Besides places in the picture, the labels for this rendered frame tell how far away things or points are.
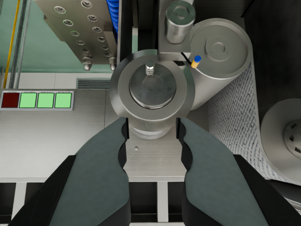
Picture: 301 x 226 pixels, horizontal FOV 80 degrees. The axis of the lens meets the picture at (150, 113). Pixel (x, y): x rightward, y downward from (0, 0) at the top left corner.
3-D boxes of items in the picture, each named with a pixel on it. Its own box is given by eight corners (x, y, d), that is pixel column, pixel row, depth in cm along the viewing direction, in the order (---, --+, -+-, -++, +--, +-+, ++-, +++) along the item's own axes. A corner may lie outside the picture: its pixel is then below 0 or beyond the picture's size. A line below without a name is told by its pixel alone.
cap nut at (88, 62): (91, 57, 64) (90, 68, 63) (94, 62, 68) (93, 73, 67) (81, 57, 64) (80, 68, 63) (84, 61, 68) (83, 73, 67)
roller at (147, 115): (200, 79, 30) (161, 135, 28) (175, 110, 56) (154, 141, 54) (144, 42, 31) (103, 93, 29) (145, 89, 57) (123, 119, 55)
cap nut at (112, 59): (118, 57, 65) (118, 69, 64) (119, 62, 68) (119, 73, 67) (108, 57, 64) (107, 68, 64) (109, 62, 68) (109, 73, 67)
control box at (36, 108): (74, 90, 64) (72, 110, 62) (75, 91, 64) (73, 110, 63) (1, 90, 63) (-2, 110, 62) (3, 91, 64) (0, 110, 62)
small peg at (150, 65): (152, 70, 26) (144, 66, 26) (152, 77, 29) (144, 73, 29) (156, 62, 27) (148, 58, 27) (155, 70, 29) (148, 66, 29)
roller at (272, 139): (334, 98, 32) (352, 182, 29) (252, 120, 56) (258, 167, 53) (255, 97, 31) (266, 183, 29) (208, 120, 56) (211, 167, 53)
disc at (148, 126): (211, 79, 31) (163, 149, 29) (210, 80, 32) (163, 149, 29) (142, 33, 33) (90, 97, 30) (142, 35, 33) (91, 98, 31)
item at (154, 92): (134, 111, 28) (125, 67, 29) (135, 114, 30) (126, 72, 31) (181, 101, 28) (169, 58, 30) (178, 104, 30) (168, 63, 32)
